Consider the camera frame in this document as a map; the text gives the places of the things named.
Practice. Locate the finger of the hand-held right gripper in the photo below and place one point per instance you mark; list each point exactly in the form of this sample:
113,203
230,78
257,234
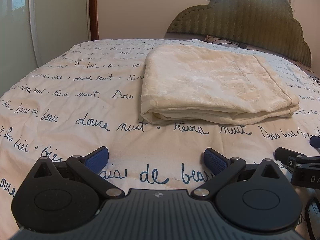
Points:
282,153
315,142

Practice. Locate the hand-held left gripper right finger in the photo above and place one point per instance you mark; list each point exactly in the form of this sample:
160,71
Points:
215,160

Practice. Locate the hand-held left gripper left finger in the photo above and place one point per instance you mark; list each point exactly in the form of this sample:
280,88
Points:
96,158

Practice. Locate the cream towel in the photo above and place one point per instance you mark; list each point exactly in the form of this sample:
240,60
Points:
212,85

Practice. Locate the white script-printed bed cover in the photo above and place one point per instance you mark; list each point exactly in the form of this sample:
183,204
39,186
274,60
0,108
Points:
75,92

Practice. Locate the small black device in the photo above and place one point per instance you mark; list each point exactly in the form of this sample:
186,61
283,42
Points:
243,45

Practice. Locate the patterned pillow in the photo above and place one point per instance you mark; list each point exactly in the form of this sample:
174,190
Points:
220,40

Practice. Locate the olive upholstered headboard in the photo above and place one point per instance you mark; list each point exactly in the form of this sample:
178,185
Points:
250,17

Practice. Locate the white wardrobe door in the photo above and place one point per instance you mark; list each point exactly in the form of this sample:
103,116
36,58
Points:
50,17

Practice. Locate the brown wooden door frame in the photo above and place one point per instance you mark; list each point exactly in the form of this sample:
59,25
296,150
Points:
93,10

